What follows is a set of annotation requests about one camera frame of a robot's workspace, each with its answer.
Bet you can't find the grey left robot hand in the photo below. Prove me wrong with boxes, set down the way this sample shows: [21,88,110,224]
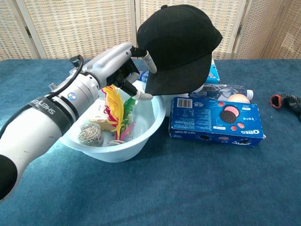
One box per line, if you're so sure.
[82,42,157,101]

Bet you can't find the black baseball cap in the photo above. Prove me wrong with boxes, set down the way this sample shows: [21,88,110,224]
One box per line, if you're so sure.
[136,4,223,95]

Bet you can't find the blue capped water bottle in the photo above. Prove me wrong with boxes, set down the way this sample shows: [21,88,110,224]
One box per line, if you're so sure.
[137,70,149,83]

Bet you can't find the colourful feather shuttlecock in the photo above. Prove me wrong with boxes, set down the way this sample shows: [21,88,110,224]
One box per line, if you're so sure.
[101,84,137,146]

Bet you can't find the woven folding screen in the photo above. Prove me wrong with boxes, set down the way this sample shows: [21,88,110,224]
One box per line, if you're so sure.
[0,0,301,61]

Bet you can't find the white snack packet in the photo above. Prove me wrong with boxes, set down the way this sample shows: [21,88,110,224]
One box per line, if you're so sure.
[88,98,118,131]

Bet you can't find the light blue plastic basin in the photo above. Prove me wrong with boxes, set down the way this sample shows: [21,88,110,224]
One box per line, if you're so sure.
[60,80,166,163]

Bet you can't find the clear round box of clips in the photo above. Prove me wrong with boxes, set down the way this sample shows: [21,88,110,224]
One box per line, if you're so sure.
[77,122,104,147]

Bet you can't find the small blue snack box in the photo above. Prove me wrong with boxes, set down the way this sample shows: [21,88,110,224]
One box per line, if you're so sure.
[206,60,221,85]

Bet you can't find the blue Oreo cookie box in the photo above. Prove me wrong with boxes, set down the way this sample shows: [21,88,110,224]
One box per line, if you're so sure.
[168,96,265,148]

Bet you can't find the white capped water bottle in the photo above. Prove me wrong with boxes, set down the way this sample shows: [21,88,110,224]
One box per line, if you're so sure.
[189,83,254,101]

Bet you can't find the peach coloured ball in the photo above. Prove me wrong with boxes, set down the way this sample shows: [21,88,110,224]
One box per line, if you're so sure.
[227,93,251,104]

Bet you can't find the blue table cloth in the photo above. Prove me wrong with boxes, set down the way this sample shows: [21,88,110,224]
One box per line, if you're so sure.
[0,58,301,226]

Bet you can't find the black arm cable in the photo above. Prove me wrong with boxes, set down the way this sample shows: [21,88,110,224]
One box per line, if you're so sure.
[0,55,85,135]

